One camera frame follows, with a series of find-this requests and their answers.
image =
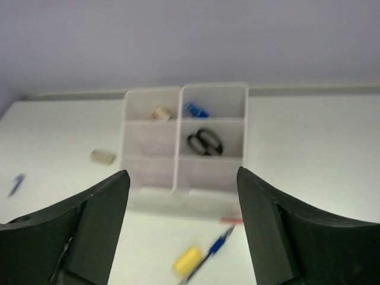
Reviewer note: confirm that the blue pen cap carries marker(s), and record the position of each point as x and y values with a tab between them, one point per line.
17	182

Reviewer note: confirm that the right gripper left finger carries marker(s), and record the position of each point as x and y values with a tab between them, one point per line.
71	242

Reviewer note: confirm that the blue gel pen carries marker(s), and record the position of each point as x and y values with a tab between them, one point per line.
214	248

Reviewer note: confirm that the yellow highlighter cap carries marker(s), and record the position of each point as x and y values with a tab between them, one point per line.
188	261

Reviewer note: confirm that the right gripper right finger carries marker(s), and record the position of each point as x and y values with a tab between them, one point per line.
292	242

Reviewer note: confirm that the left white compartment organizer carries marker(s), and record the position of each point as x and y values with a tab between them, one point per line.
148	148

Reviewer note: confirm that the white pink eraser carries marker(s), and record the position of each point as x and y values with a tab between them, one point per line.
161	113

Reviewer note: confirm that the grey beige eraser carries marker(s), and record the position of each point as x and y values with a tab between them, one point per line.
103	156

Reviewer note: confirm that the black handled scissors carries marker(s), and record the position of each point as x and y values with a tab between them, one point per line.
205	142

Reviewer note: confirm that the red pen cap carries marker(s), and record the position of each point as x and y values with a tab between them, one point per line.
231	220

